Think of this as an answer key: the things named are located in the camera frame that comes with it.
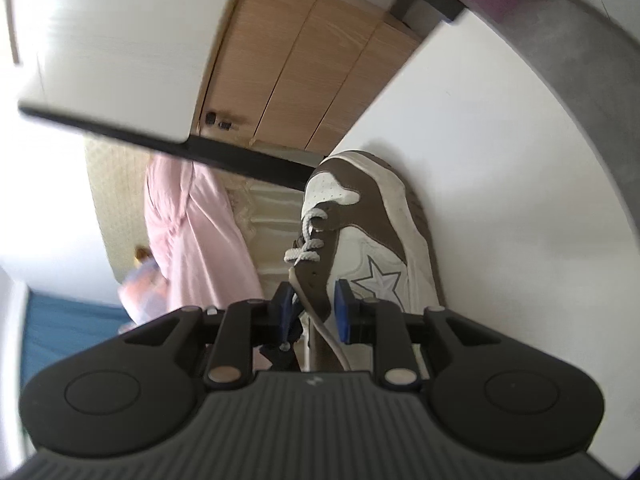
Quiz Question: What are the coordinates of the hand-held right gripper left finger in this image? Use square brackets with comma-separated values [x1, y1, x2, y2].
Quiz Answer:
[124, 281, 294, 392]

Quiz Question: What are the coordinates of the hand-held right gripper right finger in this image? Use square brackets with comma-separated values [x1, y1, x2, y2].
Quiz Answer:
[334, 280, 502, 392]

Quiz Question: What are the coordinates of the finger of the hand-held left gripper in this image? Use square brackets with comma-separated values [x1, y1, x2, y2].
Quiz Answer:
[259, 309, 306, 372]

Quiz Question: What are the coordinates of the white shoelace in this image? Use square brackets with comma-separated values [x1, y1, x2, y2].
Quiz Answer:
[283, 207, 353, 372]

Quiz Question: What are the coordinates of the white and brown shoe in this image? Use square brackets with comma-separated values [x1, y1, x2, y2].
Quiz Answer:
[285, 150, 446, 373]

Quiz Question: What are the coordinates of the cream bed skirt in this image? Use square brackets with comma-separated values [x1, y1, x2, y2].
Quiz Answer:
[225, 180, 323, 291]

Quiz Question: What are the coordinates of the dark key bunch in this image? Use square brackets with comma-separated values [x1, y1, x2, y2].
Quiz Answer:
[204, 111, 237, 132]

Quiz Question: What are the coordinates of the blue curtain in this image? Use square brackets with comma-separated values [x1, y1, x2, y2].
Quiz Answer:
[22, 294, 132, 378]

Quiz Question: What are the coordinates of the wooden nightstand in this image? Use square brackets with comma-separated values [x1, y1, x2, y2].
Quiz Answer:
[192, 0, 422, 157]

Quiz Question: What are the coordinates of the white chair with black frame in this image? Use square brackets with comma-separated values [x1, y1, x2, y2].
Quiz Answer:
[0, 0, 631, 480]

